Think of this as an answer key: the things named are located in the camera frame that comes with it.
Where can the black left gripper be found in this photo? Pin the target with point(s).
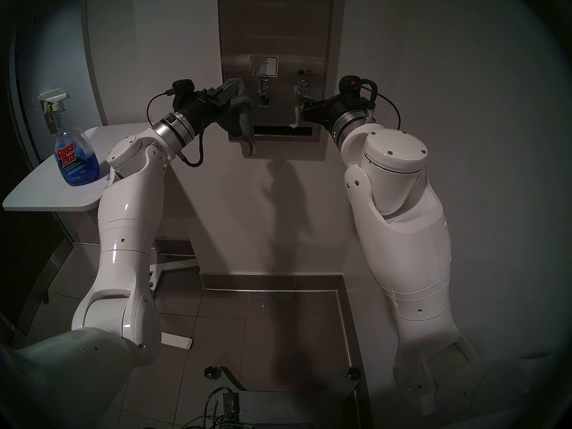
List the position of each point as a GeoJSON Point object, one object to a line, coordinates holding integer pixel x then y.
{"type": "Point", "coordinates": [201, 111]}

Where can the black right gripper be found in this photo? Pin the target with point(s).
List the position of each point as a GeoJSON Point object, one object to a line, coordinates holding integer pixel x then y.
{"type": "Point", "coordinates": [333, 111]}

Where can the grey microfiber cloth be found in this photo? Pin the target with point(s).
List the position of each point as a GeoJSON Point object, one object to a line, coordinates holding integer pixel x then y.
{"type": "Point", "coordinates": [243, 119]}

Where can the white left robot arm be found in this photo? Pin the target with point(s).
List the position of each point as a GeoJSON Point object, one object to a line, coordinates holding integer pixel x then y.
{"type": "Point", "coordinates": [129, 236]}

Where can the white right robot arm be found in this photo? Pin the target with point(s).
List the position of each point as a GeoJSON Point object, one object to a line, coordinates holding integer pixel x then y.
{"type": "Point", "coordinates": [402, 254]}

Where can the chrome dispenser lever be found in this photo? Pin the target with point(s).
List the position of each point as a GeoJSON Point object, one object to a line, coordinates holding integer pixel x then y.
{"type": "Point", "coordinates": [265, 93]}
{"type": "Point", "coordinates": [304, 90]}

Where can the free tampons label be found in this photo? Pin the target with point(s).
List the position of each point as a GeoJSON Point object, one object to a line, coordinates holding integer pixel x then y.
{"type": "Point", "coordinates": [307, 72]}

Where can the white blue-bordered label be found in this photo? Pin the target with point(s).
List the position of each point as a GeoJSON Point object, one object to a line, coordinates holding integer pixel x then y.
{"type": "Point", "coordinates": [267, 66]}

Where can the blue glass cleaner spray bottle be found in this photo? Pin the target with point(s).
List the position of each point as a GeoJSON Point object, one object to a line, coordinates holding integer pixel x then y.
{"type": "Point", "coordinates": [73, 162]}

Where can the white side table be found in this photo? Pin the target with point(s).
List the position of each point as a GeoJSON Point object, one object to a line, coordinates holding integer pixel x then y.
{"type": "Point", "coordinates": [35, 195]}

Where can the black star knob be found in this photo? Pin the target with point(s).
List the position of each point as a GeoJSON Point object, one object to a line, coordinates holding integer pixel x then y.
{"type": "Point", "coordinates": [213, 372]}
{"type": "Point", "coordinates": [354, 374]}

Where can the black power box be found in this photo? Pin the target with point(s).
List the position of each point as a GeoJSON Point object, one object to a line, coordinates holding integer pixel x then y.
{"type": "Point", "coordinates": [230, 405]}

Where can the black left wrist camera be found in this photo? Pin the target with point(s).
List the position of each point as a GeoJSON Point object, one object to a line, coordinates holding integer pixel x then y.
{"type": "Point", "coordinates": [182, 93]}

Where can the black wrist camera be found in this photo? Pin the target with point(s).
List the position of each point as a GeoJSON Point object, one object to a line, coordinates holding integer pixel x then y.
{"type": "Point", "coordinates": [349, 85]}
{"type": "Point", "coordinates": [182, 93]}

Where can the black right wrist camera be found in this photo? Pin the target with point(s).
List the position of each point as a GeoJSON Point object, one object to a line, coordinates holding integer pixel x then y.
{"type": "Point", "coordinates": [349, 85]}

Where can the stainless steel wall dispenser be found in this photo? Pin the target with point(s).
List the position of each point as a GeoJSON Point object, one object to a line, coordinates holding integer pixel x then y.
{"type": "Point", "coordinates": [277, 30]}

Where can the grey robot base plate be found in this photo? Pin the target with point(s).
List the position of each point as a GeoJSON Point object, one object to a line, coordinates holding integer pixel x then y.
{"type": "Point", "coordinates": [286, 405]}

